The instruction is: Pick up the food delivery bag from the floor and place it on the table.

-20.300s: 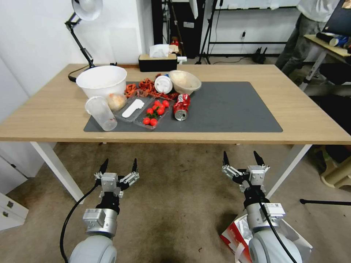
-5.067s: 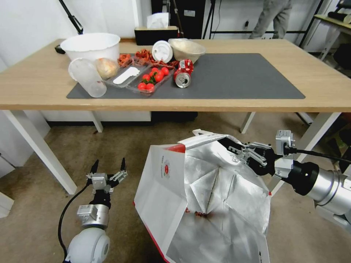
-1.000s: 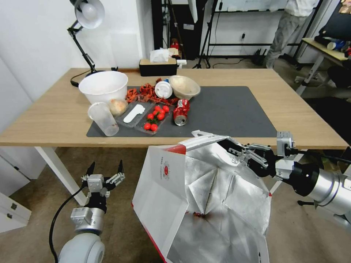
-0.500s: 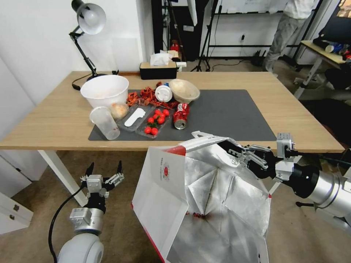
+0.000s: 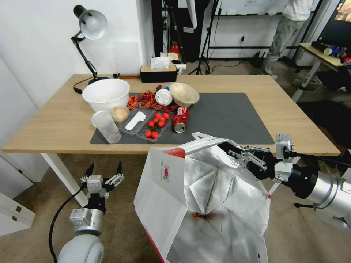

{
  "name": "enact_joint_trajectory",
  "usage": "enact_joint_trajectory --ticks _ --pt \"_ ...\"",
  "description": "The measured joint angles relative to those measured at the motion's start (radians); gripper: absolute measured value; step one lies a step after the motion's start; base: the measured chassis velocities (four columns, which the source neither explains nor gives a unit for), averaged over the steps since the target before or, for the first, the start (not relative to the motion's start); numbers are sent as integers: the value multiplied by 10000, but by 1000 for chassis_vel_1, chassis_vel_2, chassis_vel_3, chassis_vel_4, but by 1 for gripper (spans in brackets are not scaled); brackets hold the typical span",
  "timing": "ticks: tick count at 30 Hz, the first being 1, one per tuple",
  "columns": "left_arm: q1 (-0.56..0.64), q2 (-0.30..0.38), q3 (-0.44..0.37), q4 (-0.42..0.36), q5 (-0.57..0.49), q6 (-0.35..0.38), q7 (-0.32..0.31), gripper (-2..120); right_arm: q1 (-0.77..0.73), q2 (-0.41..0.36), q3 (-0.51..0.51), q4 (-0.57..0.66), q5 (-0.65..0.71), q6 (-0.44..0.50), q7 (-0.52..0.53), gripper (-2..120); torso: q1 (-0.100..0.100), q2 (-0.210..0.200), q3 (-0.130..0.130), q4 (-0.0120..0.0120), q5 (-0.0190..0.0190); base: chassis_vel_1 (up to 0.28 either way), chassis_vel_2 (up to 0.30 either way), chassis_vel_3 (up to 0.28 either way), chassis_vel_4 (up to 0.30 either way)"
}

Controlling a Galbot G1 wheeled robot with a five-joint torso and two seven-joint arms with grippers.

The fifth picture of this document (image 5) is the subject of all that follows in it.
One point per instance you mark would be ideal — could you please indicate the black desk lamp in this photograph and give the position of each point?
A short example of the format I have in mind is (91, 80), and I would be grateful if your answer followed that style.
(93, 23)

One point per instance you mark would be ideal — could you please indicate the white plastic spoon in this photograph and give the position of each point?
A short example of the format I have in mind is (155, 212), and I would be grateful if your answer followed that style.
(135, 120)

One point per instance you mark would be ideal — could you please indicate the clear plastic tomato tray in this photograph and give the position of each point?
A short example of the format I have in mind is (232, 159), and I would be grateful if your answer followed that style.
(161, 131)

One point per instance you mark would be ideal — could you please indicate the white cabinet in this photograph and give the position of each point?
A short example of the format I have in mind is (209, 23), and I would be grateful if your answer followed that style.
(13, 172)

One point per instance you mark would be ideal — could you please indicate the black chair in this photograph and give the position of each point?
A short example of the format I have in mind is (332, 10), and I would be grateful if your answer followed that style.
(333, 80)

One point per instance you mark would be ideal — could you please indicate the white drawer unit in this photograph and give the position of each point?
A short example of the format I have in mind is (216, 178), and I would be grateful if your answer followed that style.
(13, 216)

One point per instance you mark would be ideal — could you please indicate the dark monitor screen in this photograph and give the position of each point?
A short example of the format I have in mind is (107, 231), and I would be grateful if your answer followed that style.
(337, 24)

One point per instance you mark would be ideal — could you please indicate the black tripod stand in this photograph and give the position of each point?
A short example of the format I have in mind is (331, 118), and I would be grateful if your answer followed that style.
(203, 41)

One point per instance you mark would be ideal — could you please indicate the black tissue box wooden lid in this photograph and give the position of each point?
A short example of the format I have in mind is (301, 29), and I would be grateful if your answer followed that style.
(158, 74)

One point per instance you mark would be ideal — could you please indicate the person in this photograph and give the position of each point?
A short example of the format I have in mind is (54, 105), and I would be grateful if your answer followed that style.
(285, 33)

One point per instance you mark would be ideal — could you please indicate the beige paper bowl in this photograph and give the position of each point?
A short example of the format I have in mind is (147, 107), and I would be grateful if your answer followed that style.
(184, 94)

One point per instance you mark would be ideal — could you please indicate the white tissue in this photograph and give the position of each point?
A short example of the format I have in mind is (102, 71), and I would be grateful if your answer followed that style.
(159, 62)

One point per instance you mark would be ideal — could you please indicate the grey table mat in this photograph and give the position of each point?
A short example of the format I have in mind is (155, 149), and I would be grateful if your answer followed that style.
(225, 117)

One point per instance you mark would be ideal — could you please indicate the white table leg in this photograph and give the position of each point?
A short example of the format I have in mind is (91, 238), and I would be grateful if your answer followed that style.
(64, 178)
(274, 187)

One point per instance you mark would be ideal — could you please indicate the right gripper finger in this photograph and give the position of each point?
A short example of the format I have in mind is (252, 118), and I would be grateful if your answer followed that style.
(252, 162)
(237, 152)

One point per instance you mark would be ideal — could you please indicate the clear plastic spoon tray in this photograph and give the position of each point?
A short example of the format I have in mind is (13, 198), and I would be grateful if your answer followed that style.
(142, 124)

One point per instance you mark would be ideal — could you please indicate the red crayfish shell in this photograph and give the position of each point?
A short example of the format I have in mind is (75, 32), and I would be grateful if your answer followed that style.
(133, 100)
(148, 96)
(158, 88)
(164, 108)

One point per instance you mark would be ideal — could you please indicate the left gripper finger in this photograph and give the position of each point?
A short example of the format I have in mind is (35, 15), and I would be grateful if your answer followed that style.
(88, 172)
(116, 179)

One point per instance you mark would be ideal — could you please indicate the wooden side desk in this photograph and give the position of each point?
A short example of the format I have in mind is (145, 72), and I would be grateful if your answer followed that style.
(312, 63)

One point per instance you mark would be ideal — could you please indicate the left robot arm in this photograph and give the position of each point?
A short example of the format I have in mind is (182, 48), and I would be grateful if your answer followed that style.
(82, 246)

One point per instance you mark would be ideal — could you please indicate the crushed red drink can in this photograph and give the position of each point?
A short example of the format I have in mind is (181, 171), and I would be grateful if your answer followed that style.
(181, 119)

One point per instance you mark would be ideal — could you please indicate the large white bowl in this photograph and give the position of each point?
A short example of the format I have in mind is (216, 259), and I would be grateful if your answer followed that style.
(105, 94)

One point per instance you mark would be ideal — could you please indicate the blue and white can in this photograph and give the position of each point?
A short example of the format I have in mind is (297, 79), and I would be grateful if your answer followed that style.
(331, 51)

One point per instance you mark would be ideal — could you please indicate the red toy figure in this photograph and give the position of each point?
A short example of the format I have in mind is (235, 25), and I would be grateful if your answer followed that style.
(174, 48)

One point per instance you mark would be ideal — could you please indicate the clear plastic cup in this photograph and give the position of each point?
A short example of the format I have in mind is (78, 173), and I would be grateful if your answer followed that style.
(108, 128)

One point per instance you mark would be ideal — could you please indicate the white and silver delivery bag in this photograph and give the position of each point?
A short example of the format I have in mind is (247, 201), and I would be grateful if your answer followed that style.
(219, 205)

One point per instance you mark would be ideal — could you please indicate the whiteboard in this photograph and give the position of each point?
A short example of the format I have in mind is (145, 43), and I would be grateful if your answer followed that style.
(246, 6)

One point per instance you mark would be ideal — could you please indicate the white paper cup with lid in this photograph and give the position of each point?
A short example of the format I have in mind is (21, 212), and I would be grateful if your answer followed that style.
(163, 97)

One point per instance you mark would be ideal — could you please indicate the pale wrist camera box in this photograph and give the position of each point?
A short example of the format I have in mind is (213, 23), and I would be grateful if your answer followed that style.
(95, 185)

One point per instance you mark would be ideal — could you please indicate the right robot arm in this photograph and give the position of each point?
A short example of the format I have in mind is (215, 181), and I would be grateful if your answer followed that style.
(323, 189)

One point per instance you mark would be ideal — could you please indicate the small white box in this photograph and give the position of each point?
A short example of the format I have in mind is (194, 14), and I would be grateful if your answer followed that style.
(181, 67)

